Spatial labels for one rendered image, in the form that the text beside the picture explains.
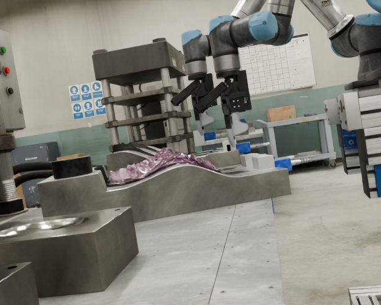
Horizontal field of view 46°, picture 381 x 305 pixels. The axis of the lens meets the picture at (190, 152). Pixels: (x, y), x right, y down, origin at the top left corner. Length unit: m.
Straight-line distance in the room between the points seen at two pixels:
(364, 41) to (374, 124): 0.59
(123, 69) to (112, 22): 3.05
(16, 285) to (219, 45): 0.95
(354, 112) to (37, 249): 0.82
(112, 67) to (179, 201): 4.62
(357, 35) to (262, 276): 1.32
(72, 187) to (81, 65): 7.62
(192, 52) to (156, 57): 3.77
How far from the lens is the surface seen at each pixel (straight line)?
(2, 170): 1.56
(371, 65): 1.68
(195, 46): 1.59
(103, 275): 0.54
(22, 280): 0.48
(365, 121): 1.15
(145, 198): 0.90
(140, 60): 5.39
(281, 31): 1.33
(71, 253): 0.54
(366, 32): 1.70
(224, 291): 0.48
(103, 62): 5.52
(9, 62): 1.96
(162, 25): 8.15
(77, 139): 8.49
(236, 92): 1.27
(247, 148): 1.28
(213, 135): 1.58
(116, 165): 1.30
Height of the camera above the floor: 0.97
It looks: 3 degrees down
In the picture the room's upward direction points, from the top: 9 degrees counter-clockwise
